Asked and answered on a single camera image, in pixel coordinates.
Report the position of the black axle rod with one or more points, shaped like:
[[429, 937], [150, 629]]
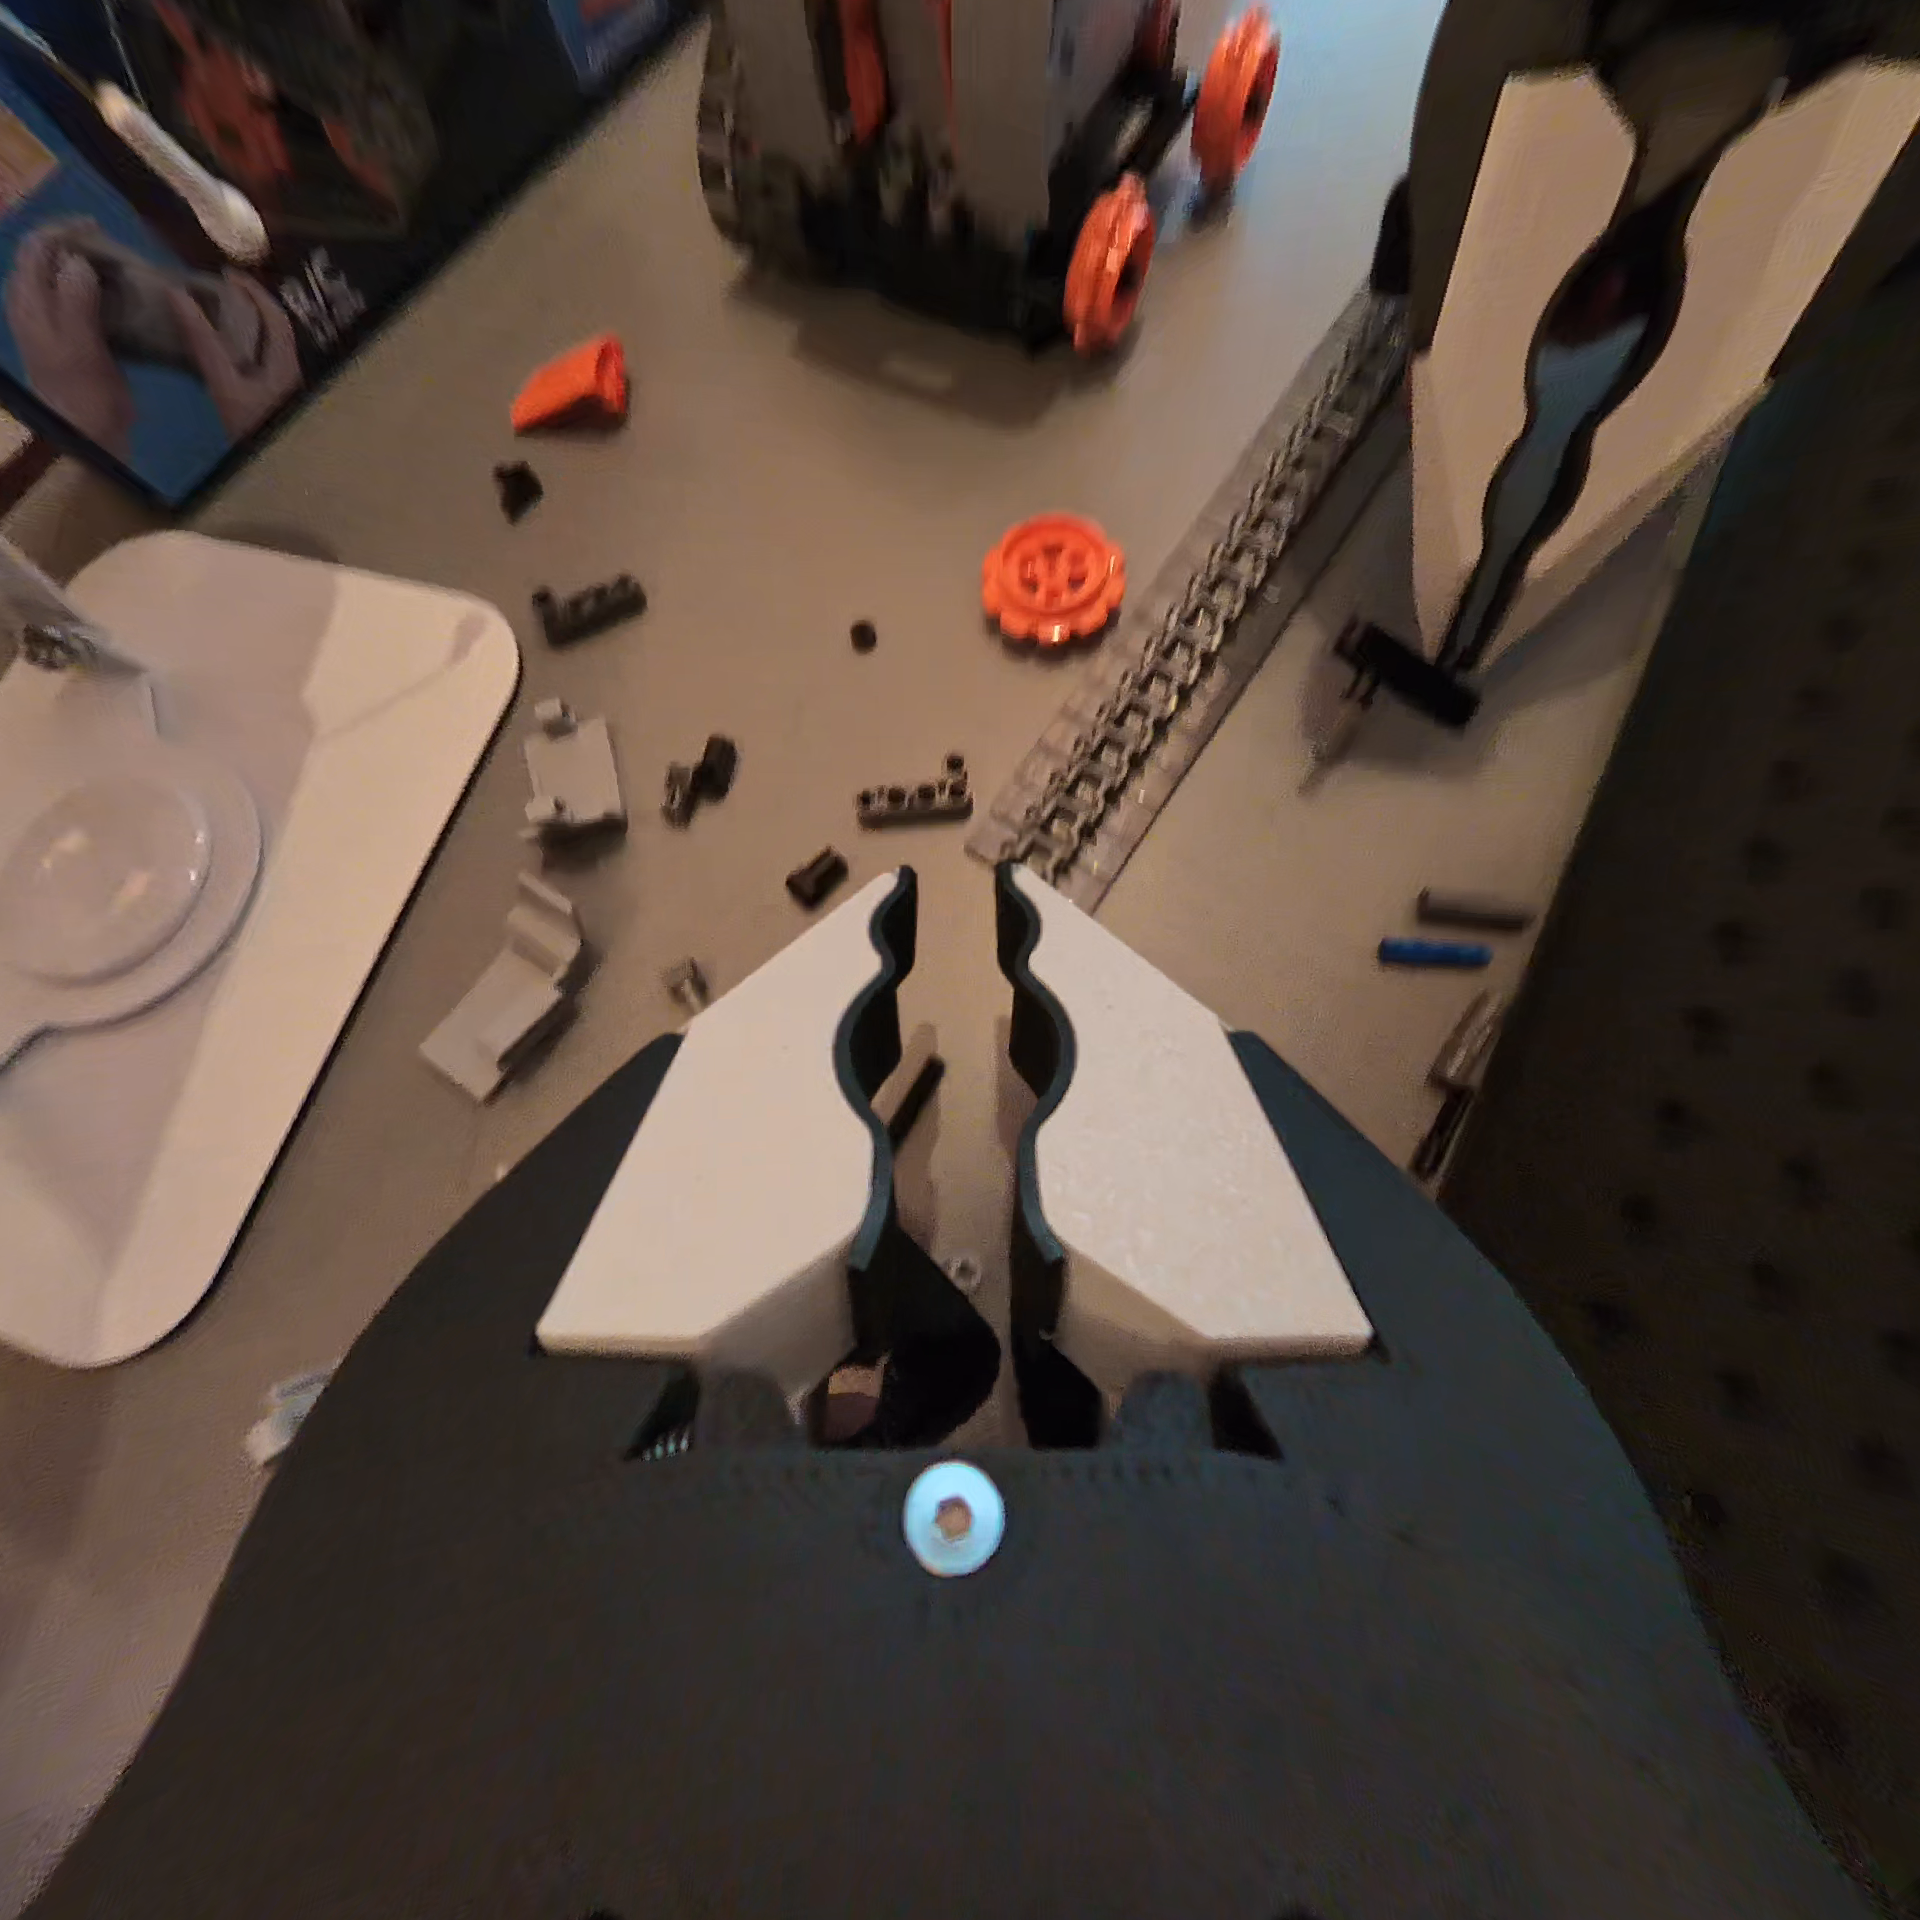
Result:
[[914, 1094]]

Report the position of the printed toy packaging box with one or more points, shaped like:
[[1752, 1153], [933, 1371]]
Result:
[[195, 300]]

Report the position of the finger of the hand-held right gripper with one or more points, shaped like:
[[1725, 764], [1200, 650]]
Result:
[[1478, 300], [1769, 269]]

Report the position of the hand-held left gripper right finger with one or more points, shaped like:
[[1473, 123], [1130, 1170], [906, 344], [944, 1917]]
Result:
[[1200, 1185]]

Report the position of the dark grey long bent liftarm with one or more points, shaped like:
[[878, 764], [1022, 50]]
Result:
[[914, 792]]

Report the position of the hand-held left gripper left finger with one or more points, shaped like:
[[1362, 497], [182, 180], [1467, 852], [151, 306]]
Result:
[[721, 1185]]

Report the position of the toy vehicle with orange wheels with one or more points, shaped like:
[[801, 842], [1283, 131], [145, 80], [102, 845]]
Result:
[[991, 149]]

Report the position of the black small angled connector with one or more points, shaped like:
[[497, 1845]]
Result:
[[518, 488]]

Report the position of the orange curved toy piece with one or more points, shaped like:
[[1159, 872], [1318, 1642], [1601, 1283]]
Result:
[[571, 386]]

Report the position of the black axle pin connector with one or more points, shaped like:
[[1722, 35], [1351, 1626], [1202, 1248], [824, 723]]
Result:
[[699, 778]]

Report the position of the dark grey short bent liftarm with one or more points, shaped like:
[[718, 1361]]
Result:
[[587, 609]]

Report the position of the grey small pin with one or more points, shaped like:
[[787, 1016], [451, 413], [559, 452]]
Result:
[[687, 984]]

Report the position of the dark studded panel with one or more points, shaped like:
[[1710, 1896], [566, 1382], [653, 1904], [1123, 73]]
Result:
[[1725, 1049]]

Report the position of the blue toy pin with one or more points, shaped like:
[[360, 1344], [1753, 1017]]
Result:
[[1435, 954]]

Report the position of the black long toy pin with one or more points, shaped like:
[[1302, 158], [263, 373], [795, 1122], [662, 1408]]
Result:
[[1442, 1132]]

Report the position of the light grey holed curved panel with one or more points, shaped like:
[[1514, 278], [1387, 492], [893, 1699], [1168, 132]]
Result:
[[504, 996]]

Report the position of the small clear plastic bag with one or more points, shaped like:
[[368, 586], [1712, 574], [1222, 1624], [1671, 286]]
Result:
[[285, 1411]]

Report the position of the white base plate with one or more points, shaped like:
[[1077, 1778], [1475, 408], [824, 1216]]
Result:
[[345, 900]]

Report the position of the black pin joiner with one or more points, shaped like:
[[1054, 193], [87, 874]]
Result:
[[815, 877]]

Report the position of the grey connector tube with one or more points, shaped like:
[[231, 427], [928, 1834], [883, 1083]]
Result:
[[1467, 1038], [1478, 908]]

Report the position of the orange gear-edged wheel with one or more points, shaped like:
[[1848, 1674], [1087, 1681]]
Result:
[[1054, 579]]

